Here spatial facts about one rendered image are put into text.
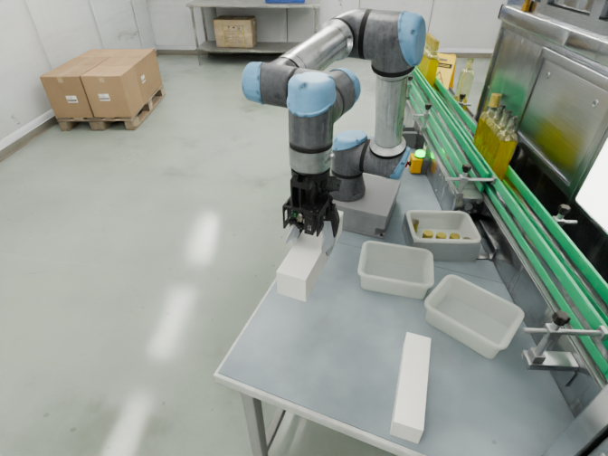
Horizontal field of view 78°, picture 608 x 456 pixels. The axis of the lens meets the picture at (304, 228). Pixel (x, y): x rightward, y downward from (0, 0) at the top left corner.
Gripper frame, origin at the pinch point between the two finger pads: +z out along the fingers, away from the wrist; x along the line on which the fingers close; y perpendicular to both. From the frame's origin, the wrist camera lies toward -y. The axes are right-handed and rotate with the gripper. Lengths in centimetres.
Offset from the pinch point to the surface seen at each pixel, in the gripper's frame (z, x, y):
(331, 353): 34.2, 6.3, 1.6
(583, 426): 9, 52, 16
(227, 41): 76, -337, -506
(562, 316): 8, 51, -7
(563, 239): 14, 58, -44
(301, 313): 34.2, -6.0, -7.7
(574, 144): -3, 59, -71
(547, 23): -29, 45, -110
